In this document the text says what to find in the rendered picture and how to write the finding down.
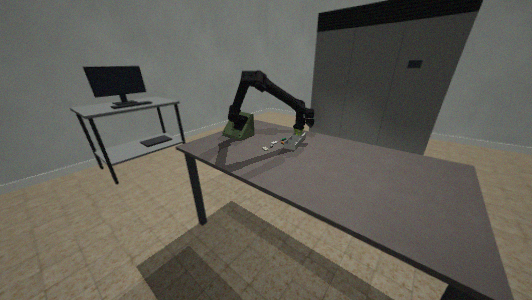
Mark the white rack of three labelled bins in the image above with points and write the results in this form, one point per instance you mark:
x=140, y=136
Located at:
x=292, y=143

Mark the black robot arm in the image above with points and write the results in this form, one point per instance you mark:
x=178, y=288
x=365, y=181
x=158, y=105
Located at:
x=256, y=79

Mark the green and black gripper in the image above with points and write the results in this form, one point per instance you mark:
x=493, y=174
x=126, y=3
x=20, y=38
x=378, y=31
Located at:
x=298, y=128

